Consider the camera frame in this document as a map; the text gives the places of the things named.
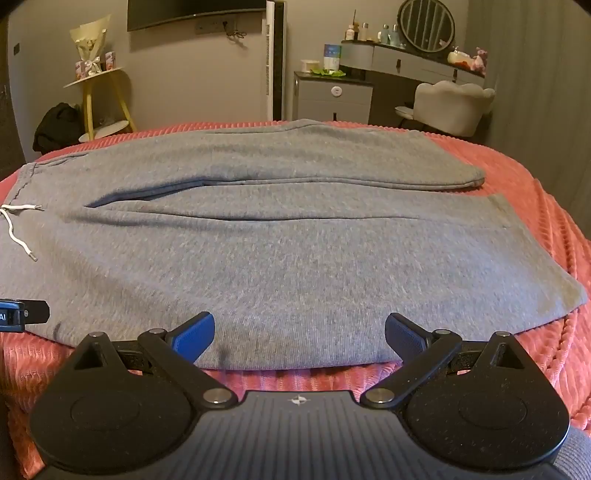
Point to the coral ribbed blanket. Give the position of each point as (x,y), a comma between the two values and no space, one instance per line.
(554,221)

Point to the round mirror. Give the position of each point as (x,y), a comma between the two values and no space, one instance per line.
(427,25)

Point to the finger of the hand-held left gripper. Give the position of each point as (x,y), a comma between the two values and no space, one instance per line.
(32,311)

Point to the person's right forearm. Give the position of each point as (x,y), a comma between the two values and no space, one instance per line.
(575,457)

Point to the blue and white box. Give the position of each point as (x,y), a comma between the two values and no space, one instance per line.
(332,56)

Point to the wall television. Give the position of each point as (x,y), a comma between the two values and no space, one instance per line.
(184,13)

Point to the black bag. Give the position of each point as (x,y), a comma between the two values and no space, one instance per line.
(57,129)

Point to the reed diffuser bottle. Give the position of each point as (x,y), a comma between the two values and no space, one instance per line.
(351,32)

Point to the grey bedside cabinet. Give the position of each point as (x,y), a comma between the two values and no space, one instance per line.
(332,99)

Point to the grey pants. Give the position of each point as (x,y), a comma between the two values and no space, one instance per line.
(277,254)

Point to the green packet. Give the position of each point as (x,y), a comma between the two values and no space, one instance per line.
(328,72)

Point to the grey dressing table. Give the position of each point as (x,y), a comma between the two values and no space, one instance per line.
(415,62)

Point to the white round container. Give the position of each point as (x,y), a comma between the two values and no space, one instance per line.
(310,65)

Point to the teal bottle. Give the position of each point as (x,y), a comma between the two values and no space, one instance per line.
(383,35)
(395,35)

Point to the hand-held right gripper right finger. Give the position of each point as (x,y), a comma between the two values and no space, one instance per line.
(405,337)

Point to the pink gift box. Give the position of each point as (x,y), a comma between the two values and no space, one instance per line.
(110,60)

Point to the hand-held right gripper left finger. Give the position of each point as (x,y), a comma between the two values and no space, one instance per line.
(199,333)

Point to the white shell chair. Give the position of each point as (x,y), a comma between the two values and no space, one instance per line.
(450,108)

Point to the white bottle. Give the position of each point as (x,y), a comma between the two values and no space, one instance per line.
(364,31)

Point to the pink plush toy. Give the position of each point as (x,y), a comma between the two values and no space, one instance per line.
(480,60)

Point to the wrapped flower bouquet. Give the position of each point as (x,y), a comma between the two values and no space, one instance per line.
(90,44)

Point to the white tower air conditioner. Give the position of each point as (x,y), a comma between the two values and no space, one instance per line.
(276,60)

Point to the yellow side table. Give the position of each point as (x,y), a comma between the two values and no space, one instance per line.
(104,99)

